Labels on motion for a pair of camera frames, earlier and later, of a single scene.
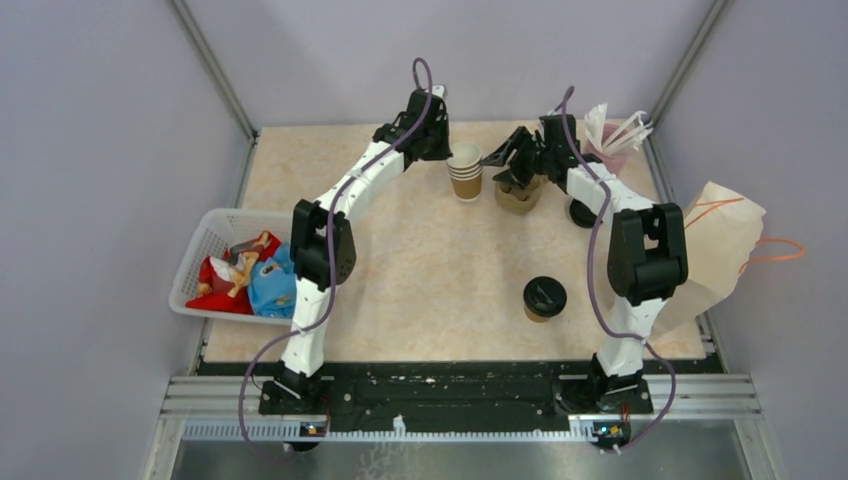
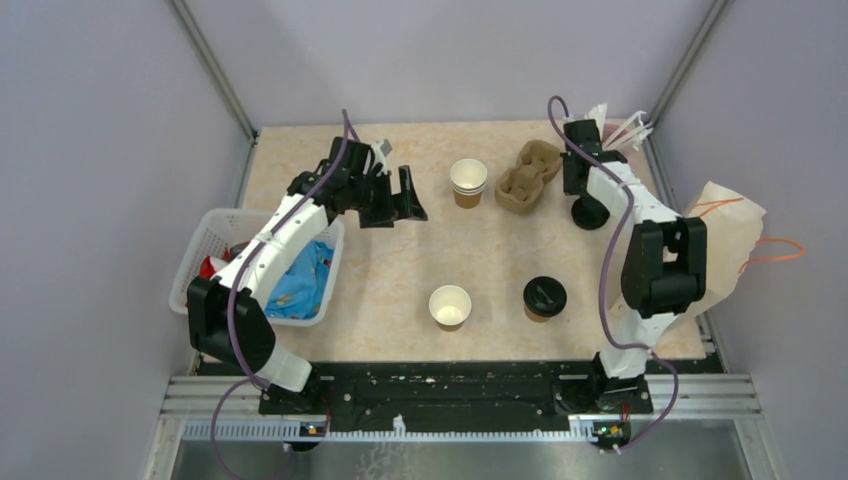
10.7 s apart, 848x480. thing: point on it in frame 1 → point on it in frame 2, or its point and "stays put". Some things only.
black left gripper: (443, 152) → (409, 206)
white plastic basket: (217, 231) stays put
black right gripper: (502, 154) → (569, 188)
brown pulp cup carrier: (518, 200) stays put
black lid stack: (582, 214) stays put
